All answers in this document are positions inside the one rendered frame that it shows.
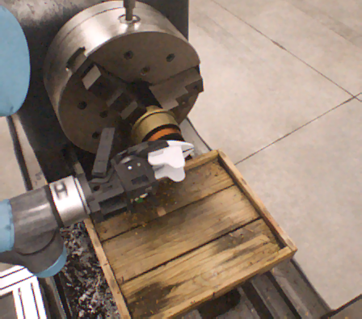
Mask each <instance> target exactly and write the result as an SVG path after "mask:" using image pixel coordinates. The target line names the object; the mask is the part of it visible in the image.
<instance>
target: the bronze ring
mask: <svg viewBox="0 0 362 319"><path fill-rule="evenodd" d="M146 109H147V112H146V113H145V114H144V115H143V116H142V117H141V118H140V119H139V120H137V121H136V123H135V124H134V125H133V128H132V131H131V137H132V139H133V141H134V143H136V144H139V143H143V142H146V141H179V142H185V140H184V137H183V135H182V132H181V128H180V126H179V125H178V124H177V122H176V118H175V115H174V114H173V112H171V111H169V110H167V109H160V107H157V106H150V107H146Z"/></svg>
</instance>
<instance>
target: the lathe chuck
mask: <svg viewBox="0 0 362 319"><path fill-rule="evenodd" d="M124 15H125V9H124V8H117V9H113V10H107V11H104V12H103V13H100V14H98V15H95V16H93V17H91V18H89V19H88V20H86V21H84V22H83V23H80V24H79V25H78V26H76V28H75V29H74V30H72V31H71V32H70V33H69V34H68V35H67V36H66V37H65V38H64V40H63V41H62V43H61V44H60V45H59V46H58V48H57V50H56V52H55V53H54V55H53V58H52V60H51V62H50V64H49V67H48V74H47V89H48V96H49V98H50V101H51V102H52V105H53V108H54V110H55V112H56V114H57V119H58V121H59V123H60V125H61V128H62V130H63V132H64V133H65V135H66V136H67V137H68V138H69V139H70V140H71V141H72V142H73V143H74V144H75V145H76V146H78V147H80V148H81V149H85V150H86V151H89V152H92V153H96V152H97V148H98V145H99V138H100V135H101V132H102V131H103V126H116V128H117V131H118V128H119V126H120V121H121V119H122V117H121V115H120V113H118V112H117V111H115V110H113V109H111V108H110V107H109V106H108V105H107V103H106V101H105V100H104V99H101V98H99V97H98V96H96V95H94V94H93V93H91V92H90V91H88V90H87V89H86V87H85V85H84V83H83V81H82V79H81V78H80V77H79V76H78V75H77V74H75V73H74V72H73V70H72V69H68V68H69V67H70V62H71V61H73V60H74V59H75V58H76V56H77V55H78V54H79V53H80V52H81V50H82V49H83V50H84V49H86V51H85V52H84V54H85V56H86V57H88V58H89V59H91V60H93V61H95V62H96V63H98V65H100V66H102V67H103V68H105V69H106V70H107V71H109V72H110V73H112V74H114V75H115V76H117V77H118V78H120V79H122V80H123V81H125V82H127V83H128V84H129V83H131V82H136V83H135V84H134V85H133V86H132V88H133V89H134V90H135V91H136V93H137V96H138V97H139V99H140V100H141V101H142V103H143V104H144V106H145V107H150V106H156V105H155V104H154V102H153V101H152V99H151V96H149V92H148V90H147V88H146V84H145V82H149V83H151V84H152V85H153V84H156V83H158V82H160V81H162V80H164V79H166V78H169V77H171V76H173V75H175V74H177V73H182V72H184V71H185V70H187V69H190V68H192V67H194V66H196V65H199V64H200V63H201V61H200V57H199V55H198V53H197V52H196V50H195V49H194V48H193V47H192V46H191V44H190V43H189V42H188V41H187V40H186V39H185V37H184V36H183V34H181V33H180V32H179V31H178V30H177V29H176V28H175V26H174V25H173V24H172V23H171V22H170V21H169V20H167V19H166V18H165V17H164V16H161V15H159V14H157V13H155V12H153V11H151V10H146V9H142V8H136V7H135V8H134V9H133V17H135V18H137V19H138V21H137V22H135V23H123V22H122V21H120V18H122V17H123V16H124ZM198 96H199V94H198V95H194V96H192V97H190V98H188V99H189V104H190V106H189V107H185V108H184V109H183V110H181V111H180V112H181V116H182V119H178V120H176V122H177V124H178V125H180V124H181V123H182V122H183V121H184V120H185V118H186V117H187V115H188V114H189V112H190V111H191V109H192V108H193V106H194V104H195V103H196V100H197V98H198Z"/></svg>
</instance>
